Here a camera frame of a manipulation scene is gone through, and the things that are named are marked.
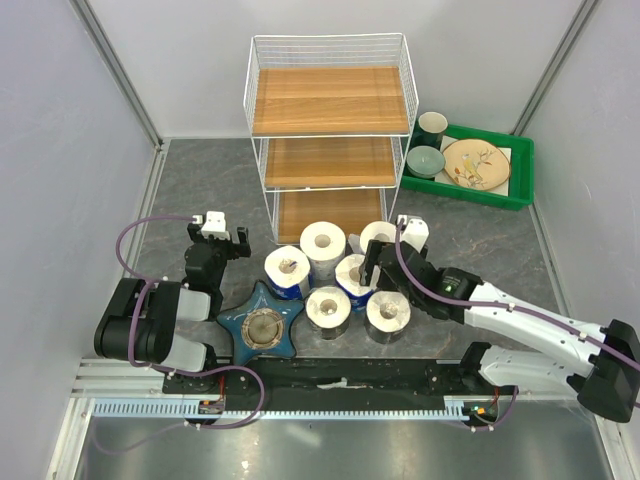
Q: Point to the dark green cup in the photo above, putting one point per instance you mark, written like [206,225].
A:
[433,126]

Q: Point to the blue paper roll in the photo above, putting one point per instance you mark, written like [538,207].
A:
[289,272]
[347,276]

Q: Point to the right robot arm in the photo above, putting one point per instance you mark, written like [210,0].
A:
[600,363]

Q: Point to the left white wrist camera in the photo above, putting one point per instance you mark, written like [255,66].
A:
[211,224]

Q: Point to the black paper roll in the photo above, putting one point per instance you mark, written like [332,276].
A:
[387,315]
[328,310]

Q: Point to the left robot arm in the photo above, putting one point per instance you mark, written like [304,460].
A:
[139,322]

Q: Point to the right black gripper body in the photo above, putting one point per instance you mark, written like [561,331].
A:
[385,283]

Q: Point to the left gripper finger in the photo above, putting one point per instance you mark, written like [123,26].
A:
[194,232]
[243,248]

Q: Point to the white floral paper roll right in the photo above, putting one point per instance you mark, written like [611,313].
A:
[377,230]

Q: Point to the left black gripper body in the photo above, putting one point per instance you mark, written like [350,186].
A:
[221,249]

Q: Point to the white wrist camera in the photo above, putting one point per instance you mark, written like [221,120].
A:
[211,224]
[414,231]

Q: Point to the white wire three-tier shelf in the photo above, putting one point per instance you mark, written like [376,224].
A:
[330,119]

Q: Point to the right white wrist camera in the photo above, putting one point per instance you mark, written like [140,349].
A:
[414,231]

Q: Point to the white floral paper roll left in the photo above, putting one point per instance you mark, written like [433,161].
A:
[324,244]

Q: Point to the green ceramic bowl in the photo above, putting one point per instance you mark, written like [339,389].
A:
[425,162]

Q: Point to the white floral paper roll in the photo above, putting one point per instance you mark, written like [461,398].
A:
[324,244]
[377,230]

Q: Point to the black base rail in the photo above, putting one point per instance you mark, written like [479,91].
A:
[367,383]

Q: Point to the green plastic tray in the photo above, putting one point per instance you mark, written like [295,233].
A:
[520,186]

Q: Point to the blue star-shaped dish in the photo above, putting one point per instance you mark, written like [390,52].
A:
[261,325]

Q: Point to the bird pattern ceramic plate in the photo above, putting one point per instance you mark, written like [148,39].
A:
[476,163]

